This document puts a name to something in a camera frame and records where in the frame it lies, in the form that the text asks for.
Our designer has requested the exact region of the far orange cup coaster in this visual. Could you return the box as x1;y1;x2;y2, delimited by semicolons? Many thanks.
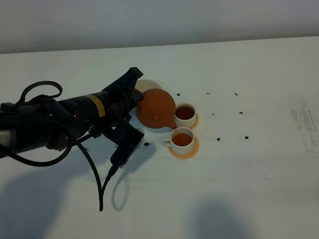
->
190;113;199;129

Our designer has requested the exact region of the near white teacup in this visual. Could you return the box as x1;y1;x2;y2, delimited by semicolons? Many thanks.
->
162;127;195;155

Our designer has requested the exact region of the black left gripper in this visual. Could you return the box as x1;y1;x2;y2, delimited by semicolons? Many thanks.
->
101;67;144;167

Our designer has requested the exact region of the white teacup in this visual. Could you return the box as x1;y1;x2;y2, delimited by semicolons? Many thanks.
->
162;127;195;155
174;104;196;128

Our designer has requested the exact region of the far white teacup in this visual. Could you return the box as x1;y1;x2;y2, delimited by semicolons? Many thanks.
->
174;104;196;128

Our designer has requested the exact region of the orange cup coaster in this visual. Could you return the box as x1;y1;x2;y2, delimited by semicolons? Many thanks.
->
190;113;199;129
168;137;200;159

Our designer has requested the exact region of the brown clay teapot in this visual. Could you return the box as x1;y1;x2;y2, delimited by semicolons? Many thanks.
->
135;89;176;129

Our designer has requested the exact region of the beige round teapot coaster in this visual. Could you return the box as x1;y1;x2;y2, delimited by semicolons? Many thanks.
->
135;79;162;93

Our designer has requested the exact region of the near orange cup coaster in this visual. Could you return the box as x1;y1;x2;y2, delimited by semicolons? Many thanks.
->
168;137;200;159

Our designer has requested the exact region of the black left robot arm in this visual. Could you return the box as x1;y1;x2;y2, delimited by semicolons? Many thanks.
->
0;67;144;167

